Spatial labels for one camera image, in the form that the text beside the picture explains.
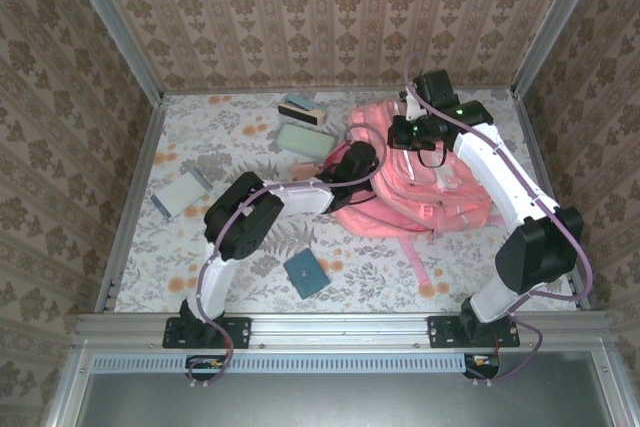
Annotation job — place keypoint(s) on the aluminium mounting rail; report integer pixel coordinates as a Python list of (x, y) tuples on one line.
[(340, 329)]

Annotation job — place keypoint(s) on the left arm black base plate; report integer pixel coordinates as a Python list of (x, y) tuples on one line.
[(240, 332)]

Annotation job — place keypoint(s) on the light blue card pack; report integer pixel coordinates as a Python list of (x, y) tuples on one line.
[(180, 194)]

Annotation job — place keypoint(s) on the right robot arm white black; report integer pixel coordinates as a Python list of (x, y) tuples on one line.
[(500, 182)]

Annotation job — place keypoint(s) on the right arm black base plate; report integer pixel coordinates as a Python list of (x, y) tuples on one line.
[(440, 332)]

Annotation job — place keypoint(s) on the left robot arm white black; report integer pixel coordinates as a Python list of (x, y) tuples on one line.
[(300, 194)]

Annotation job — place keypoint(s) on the floral table cloth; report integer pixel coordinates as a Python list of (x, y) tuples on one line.
[(360, 292)]

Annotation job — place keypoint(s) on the grey metal panel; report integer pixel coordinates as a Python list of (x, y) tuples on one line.
[(350, 402)]

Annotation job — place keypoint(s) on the aluminium side rail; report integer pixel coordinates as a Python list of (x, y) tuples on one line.
[(549, 197), (134, 197)]

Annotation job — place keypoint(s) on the aluminium corner post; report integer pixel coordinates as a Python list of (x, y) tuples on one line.
[(118, 27), (555, 22)]

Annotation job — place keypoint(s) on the aluminium rear rail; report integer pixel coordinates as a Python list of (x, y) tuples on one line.
[(340, 88)]

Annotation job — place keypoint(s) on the blackboard eraser teal black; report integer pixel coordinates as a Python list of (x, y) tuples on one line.
[(300, 109)]

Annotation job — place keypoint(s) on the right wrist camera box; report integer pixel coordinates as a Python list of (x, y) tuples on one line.
[(410, 104)]

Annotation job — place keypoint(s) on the light green pencil case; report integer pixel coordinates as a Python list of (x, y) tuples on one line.
[(302, 139)]

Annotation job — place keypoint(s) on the teal snap wallet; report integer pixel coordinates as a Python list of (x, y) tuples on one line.
[(306, 274)]

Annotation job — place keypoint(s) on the pink student backpack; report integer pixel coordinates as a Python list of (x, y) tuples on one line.
[(400, 207)]

